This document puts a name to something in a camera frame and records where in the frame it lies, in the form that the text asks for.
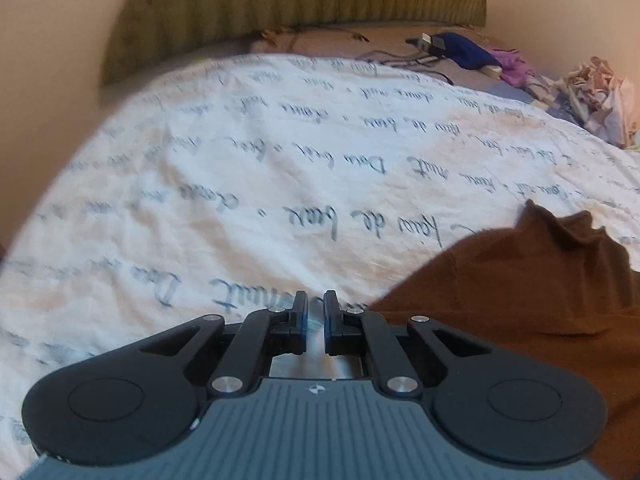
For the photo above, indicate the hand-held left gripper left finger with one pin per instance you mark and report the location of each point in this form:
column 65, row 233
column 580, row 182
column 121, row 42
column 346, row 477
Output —
column 300, row 321

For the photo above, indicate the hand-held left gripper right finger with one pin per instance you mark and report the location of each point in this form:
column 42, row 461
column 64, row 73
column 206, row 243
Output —
column 330, row 321

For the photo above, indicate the brown garment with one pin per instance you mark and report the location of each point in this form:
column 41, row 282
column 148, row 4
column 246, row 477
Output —
column 515, row 310

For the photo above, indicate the white script-printed blanket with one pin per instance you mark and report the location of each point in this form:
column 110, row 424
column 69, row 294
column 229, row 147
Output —
column 240, row 160

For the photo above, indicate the white charger block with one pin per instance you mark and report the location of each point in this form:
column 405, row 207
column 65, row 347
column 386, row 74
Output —
column 426, row 40

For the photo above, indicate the pale blue bed sheet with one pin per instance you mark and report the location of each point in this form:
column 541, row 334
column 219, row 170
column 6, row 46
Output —
column 530, row 97

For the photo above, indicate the dark blue cloth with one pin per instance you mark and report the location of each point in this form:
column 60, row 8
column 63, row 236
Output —
column 465, row 49

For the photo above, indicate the purple cloth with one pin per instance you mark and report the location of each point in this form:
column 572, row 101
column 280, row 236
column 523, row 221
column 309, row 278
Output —
column 515, row 67

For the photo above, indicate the ribbed headboard cushion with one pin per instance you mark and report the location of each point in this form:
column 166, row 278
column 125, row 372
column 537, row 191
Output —
column 280, row 5

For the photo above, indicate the crumpled pale cloth pile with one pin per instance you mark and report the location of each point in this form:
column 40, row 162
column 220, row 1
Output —
column 602, row 97

